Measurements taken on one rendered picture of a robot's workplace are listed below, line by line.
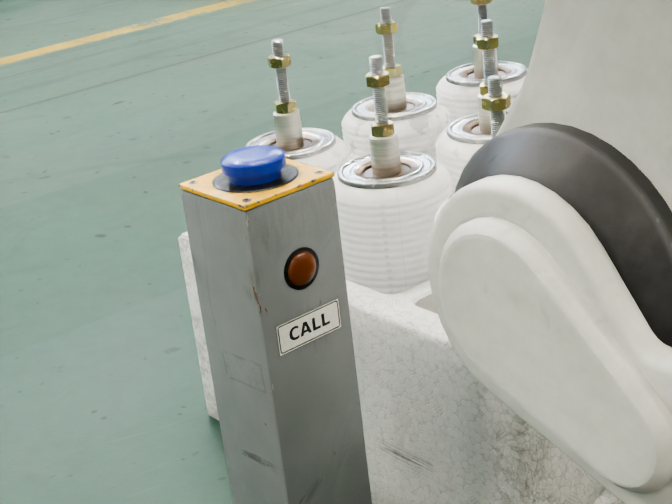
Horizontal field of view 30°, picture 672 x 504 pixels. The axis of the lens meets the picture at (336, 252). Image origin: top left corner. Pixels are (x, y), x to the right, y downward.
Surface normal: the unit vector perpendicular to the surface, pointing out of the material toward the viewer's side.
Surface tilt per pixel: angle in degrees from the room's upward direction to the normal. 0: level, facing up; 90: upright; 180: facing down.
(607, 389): 90
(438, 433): 90
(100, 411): 0
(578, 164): 48
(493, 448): 90
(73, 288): 0
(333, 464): 90
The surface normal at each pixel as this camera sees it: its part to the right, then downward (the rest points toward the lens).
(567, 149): -0.56, -0.39
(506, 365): -0.78, 0.32
